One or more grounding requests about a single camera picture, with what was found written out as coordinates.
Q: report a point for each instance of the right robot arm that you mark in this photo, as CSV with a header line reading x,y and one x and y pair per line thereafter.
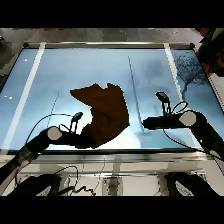
x,y
203,128

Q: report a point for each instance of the heap of clothes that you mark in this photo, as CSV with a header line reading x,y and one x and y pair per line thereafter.
x,y
213,50

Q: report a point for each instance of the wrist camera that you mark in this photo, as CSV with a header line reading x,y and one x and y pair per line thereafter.
x,y
77,116
162,96

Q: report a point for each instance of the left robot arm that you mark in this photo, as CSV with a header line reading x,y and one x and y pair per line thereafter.
x,y
40,141

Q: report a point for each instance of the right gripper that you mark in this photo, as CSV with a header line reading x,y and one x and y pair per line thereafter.
x,y
156,123

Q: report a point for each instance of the brown garment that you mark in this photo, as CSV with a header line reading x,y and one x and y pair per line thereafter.
x,y
108,113

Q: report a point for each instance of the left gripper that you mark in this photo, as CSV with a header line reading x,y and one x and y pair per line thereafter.
x,y
83,141

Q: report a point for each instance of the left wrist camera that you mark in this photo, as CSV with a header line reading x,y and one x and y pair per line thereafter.
x,y
77,116

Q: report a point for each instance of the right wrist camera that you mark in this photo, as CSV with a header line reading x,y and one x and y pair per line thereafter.
x,y
162,96

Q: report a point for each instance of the silver frame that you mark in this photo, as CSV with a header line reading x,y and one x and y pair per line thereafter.
x,y
133,160

